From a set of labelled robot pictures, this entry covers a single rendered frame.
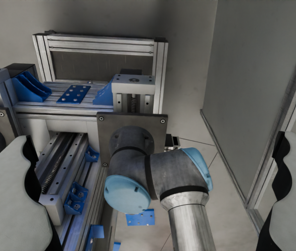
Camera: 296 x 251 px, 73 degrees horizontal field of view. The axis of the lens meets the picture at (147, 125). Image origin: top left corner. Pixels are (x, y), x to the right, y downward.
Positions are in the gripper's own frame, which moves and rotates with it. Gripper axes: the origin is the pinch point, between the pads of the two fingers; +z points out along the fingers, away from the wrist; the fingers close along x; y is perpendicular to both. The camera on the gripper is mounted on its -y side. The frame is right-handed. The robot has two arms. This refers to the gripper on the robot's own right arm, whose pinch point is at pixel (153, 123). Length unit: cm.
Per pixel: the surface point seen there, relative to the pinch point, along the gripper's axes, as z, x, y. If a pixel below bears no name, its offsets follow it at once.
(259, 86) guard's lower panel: 69, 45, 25
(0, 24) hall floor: 148, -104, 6
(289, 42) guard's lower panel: 59, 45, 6
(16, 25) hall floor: 148, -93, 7
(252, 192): 50, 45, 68
